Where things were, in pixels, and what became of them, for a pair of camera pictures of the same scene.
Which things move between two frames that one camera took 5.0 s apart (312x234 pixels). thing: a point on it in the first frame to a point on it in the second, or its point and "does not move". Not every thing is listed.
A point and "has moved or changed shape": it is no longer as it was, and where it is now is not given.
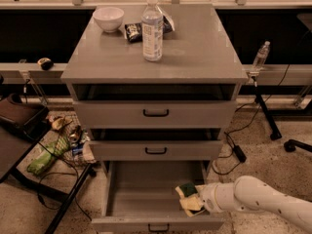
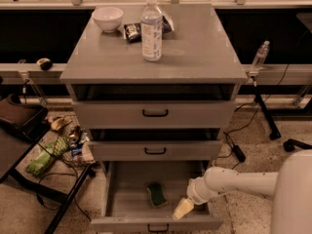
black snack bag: x=134 y=32 does not move
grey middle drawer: x=156 y=144 does not move
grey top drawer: x=155 y=106 does not move
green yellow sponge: x=188 y=189 has moved or changed shape
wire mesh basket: x=72 y=143 does not move
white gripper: x=208 y=197 to x=196 y=191
